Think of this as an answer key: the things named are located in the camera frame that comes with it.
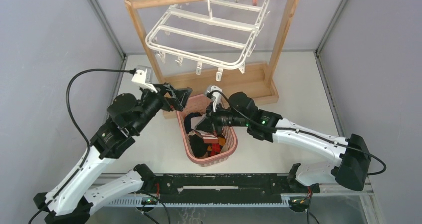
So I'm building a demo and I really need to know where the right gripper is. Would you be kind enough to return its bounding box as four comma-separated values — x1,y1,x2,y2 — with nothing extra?
195,101,249,137

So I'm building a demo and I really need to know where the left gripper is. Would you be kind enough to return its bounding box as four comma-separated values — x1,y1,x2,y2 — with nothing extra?
133,82,193,134

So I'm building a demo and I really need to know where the pink plastic basket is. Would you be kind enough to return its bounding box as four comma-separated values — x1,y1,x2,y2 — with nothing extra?
176,95,238,167

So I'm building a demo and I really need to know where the brown patterned sock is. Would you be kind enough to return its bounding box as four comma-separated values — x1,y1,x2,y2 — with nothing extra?
207,137,226,157

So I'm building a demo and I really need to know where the white plastic clip hanger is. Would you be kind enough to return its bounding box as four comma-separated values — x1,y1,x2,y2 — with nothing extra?
145,0,270,81

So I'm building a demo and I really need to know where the black red cuff sock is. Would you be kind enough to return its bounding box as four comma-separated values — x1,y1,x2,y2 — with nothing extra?
184,112,201,134

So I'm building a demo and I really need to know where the plain black sock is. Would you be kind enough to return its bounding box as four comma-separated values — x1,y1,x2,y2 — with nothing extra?
189,135,208,158

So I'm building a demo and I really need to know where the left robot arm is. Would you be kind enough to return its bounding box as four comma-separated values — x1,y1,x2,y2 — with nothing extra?
34,83,192,224

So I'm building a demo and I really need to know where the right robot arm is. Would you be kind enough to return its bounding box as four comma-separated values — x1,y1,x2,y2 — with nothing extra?
195,90,372,192

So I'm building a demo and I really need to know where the wooden hanging rack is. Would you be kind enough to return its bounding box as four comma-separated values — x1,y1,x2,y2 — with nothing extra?
124,0,299,105

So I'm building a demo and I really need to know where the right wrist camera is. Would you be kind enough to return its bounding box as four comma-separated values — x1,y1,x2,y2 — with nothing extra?
204,85,222,112

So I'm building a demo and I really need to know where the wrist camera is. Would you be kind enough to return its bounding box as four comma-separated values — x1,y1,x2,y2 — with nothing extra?
204,85,222,112
131,66,158,93

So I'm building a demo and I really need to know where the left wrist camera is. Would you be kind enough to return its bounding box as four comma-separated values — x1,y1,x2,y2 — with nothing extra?
131,66,158,93

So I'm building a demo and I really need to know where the black mounting rail base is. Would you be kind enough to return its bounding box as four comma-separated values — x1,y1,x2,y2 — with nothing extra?
149,173,308,208

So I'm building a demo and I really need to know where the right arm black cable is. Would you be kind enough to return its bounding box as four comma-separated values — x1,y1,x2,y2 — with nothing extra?
211,90,387,176

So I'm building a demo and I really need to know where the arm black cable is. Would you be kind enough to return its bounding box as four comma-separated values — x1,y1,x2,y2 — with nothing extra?
28,68,136,224
211,90,387,176

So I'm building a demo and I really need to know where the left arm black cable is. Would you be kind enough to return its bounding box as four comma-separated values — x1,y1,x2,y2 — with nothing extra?
28,68,136,224

